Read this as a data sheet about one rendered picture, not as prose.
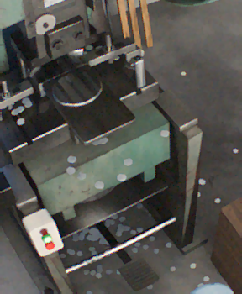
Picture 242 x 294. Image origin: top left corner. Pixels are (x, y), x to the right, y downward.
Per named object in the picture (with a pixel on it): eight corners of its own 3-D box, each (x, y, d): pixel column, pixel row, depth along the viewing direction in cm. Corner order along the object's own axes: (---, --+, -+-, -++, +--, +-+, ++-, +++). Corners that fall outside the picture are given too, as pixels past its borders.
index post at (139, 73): (146, 84, 148) (144, 57, 141) (137, 88, 147) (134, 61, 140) (141, 79, 150) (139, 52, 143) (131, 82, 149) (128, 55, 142)
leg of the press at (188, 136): (207, 241, 192) (226, 48, 127) (182, 256, 189) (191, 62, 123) (90, 99, 249) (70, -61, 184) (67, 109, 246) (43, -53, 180)
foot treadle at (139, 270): (160, 284, 169) (160, 278, 165) (135, 296, 166) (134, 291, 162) (77, 174, 205) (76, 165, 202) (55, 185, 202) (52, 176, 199)
